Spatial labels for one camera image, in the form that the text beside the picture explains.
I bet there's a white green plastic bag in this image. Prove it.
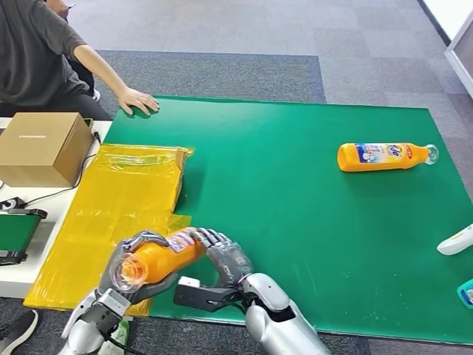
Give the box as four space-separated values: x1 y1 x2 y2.
97 318 131 355

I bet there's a person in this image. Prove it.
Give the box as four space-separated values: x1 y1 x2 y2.
45 0 101 103
0 0 112 122

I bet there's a person's hand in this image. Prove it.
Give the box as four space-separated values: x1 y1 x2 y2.
117 86 161 117

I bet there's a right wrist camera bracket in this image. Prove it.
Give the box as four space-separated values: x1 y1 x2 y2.
173 276 243 314

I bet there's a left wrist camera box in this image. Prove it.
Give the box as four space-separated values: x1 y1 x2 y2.
91 288 131 335

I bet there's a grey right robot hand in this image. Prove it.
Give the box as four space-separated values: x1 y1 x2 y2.
189 227 254 290

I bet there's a teal plastic item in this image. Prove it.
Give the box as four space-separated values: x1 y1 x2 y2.
456 278 473 310

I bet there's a black power adapter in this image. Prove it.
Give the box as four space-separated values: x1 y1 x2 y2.
0 197 27 212

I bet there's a white side table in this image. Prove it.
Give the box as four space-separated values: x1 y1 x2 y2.
0 117 113 300

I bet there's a dark shoe white sole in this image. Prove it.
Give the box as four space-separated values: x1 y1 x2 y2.
0 308 39 355

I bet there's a green table mat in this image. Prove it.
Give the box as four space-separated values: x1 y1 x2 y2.
104 95 473 345

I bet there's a black cable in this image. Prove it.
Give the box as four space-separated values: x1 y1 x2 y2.
22 130 103 207

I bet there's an orange detergent bottle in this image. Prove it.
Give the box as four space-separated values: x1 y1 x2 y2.
336 142 440 173
109 227 207 294

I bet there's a white framed board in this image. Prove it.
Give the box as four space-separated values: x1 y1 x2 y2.
444 10 473 101

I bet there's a brown cardboard box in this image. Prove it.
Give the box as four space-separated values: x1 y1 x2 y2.
0 112 94 189

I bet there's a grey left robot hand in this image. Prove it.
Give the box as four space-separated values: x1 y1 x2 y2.
97 230 179 305

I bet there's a small green belt conveyor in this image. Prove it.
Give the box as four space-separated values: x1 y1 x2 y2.
0 208 48 266

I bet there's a white plastic bottle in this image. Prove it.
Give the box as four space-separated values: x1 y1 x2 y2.
436 223 473 257

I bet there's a yellow plastic wrapped box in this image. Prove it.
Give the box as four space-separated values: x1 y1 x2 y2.
23 143 195 317

